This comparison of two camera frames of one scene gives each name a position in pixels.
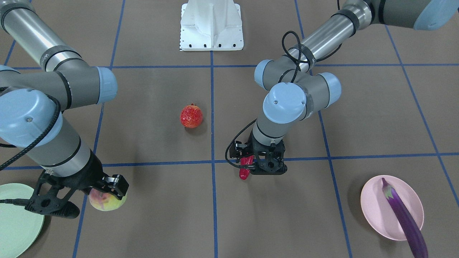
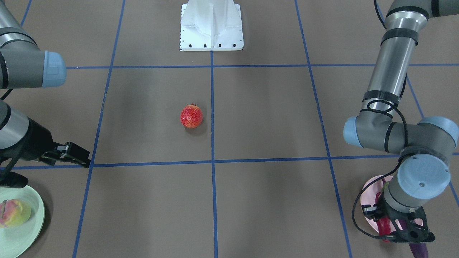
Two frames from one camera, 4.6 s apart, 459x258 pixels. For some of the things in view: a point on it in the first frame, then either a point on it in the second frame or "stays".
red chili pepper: x=244 y=173 to x=384 y=224
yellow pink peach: x=105 y=201 to x=14 y=213
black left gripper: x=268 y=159 to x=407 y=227
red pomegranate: x=191 y=116 stays
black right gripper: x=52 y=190 to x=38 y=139
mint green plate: x=20 y=229 stays
